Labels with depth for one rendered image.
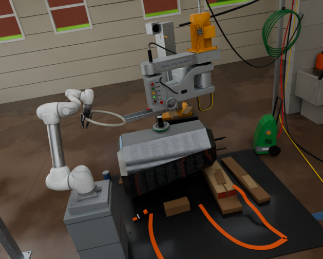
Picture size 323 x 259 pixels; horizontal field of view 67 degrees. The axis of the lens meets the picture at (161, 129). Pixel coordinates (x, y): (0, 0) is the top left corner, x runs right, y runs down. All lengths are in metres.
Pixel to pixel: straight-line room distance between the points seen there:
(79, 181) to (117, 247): 0.75
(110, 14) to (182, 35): 2.44
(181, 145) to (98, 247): 1.39
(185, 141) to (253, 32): 7.35
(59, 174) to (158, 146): 1.21
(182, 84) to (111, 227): 1.75
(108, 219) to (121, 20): 7.22
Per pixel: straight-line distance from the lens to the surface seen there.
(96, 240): 2.49
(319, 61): 5.26
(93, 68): 8.96
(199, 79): 3.15
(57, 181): 2.30
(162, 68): 2.83
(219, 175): 3.34
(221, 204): 3.11
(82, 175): 2.20
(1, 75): 9.79
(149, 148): 2.93
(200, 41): 3.03
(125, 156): 2.92
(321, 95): 4.82
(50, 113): 2.22
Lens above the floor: 2.28
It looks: 27 degrees down
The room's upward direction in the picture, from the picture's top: 9 degrees counter-clockwise
